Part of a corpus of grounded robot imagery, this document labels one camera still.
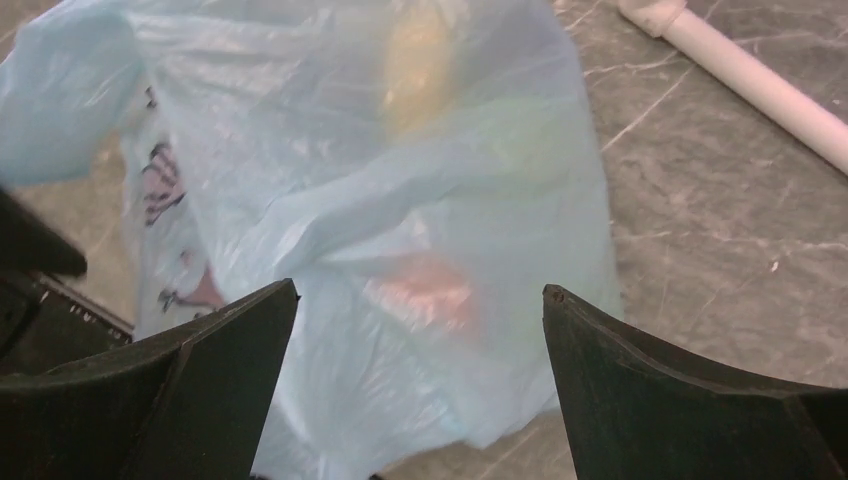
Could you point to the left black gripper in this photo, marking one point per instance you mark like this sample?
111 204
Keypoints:
45 323

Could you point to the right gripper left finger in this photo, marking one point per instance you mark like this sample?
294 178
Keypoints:
188 403

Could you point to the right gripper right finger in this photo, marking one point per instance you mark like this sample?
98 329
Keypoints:
638 407

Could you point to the blue printed plastic bag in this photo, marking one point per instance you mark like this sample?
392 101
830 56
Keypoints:
255 149

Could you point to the orange fake fruit in bag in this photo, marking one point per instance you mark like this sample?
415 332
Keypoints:
426 291

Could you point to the green fake fruit in bag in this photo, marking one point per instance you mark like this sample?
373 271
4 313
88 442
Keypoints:
527 136

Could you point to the yellow fake fruit in bag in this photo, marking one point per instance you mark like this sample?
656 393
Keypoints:
417 70

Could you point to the white pvc pipe frame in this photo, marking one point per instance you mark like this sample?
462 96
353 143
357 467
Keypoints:
798 114

